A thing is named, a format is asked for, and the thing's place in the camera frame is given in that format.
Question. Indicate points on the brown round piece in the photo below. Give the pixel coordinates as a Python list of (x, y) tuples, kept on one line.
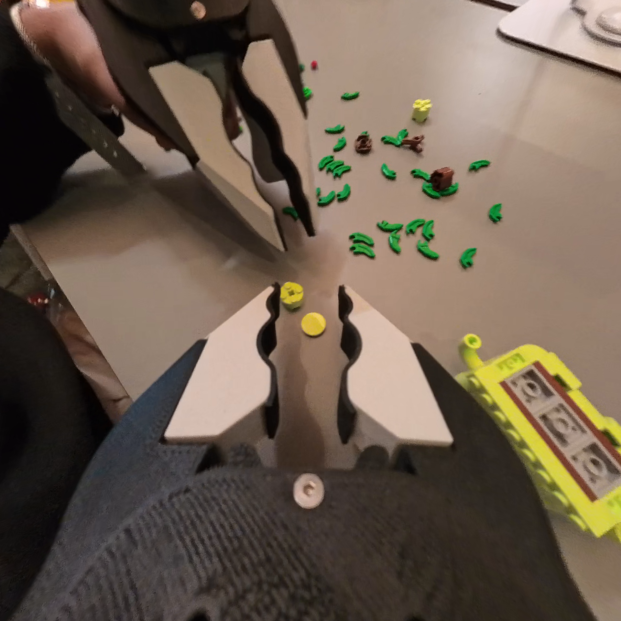
[(363, 142)]

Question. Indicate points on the scattered green leaf pieces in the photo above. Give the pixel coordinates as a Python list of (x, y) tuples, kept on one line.
[(361, 250)]

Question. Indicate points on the white book stand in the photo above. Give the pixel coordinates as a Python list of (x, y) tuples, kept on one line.
[(543, 29)]

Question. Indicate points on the person's left hand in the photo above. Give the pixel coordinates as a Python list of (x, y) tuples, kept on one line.
[(72, 58)]

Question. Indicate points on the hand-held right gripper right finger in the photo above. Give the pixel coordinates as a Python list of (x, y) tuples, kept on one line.
[(393, 393)]

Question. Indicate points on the person's left forearm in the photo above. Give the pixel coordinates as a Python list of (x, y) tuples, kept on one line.
[(29, 145)]

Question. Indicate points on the pile of small mixed pieces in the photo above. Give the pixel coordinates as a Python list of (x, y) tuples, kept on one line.
[(314, 64)]

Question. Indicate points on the lime green brick model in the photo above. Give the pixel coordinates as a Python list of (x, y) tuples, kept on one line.
[(558, 422)]

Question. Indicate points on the person's black clothed body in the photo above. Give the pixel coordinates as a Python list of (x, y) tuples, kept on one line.
[(39, 436)]

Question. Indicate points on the brown branch piece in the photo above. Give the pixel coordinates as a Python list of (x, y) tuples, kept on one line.
[(414, 143)]

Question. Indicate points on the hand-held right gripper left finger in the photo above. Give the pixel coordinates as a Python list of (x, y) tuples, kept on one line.
[(218, 393)]

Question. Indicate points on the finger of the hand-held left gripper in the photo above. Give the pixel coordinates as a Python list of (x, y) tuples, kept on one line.
[(279, 106), (213, 140)]

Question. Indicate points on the brown block on green leaves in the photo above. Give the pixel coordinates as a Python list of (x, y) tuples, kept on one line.
[(442, 177)]

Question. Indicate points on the yellow round tile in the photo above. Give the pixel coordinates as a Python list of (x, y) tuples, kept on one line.
[(313, 324)]

